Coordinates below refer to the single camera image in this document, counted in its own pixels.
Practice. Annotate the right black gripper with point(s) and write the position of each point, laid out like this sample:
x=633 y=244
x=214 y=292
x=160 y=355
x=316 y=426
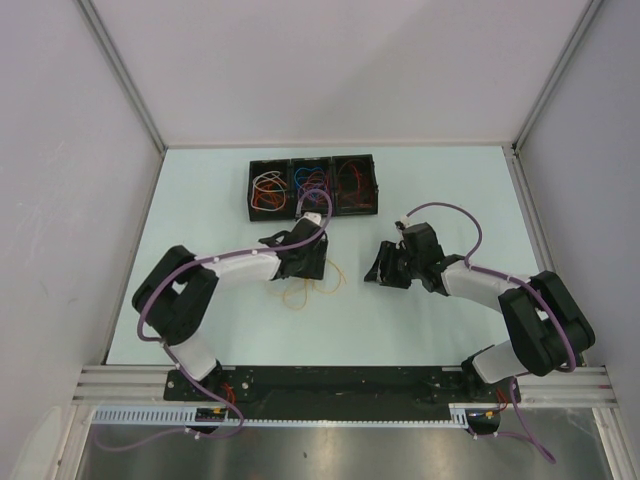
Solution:
x=386 y=254

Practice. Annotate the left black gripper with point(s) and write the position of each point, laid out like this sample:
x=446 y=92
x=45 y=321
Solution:
x=315 y=269

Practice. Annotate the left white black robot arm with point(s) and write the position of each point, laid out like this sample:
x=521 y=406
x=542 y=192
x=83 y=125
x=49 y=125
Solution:
x=174 y=297

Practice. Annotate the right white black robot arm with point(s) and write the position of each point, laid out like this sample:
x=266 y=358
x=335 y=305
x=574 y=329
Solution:
x=547 y=329

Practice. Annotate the black left storage bin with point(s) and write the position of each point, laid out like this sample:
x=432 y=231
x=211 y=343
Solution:
x=270 y=190

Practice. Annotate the black storage bin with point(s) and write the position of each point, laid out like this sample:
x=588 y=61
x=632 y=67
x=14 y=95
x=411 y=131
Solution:
x=356 y=190
x=313 y=173
x=270 y=190

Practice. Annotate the black right storage bin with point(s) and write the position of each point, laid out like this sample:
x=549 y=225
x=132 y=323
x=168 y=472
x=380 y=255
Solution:
x=356 y=190

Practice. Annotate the black middle storage bin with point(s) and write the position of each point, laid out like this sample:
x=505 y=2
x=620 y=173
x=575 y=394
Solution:
x=313 y=173

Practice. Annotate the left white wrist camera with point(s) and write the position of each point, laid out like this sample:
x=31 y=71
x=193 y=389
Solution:
x=312 y=217

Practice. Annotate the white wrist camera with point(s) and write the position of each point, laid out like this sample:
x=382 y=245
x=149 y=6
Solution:
x=312 y=217
x=402 y=224

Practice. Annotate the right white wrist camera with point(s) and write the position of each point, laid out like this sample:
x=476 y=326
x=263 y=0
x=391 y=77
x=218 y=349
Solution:
x=402 y=224

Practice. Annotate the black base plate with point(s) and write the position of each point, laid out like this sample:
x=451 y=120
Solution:
x=396 y=392

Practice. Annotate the grey slotted cable duct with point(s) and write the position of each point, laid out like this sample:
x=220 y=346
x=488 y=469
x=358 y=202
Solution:
x=209 y=417

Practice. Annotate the aluminium frame rail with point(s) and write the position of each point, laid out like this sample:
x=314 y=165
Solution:
x=585 y=387

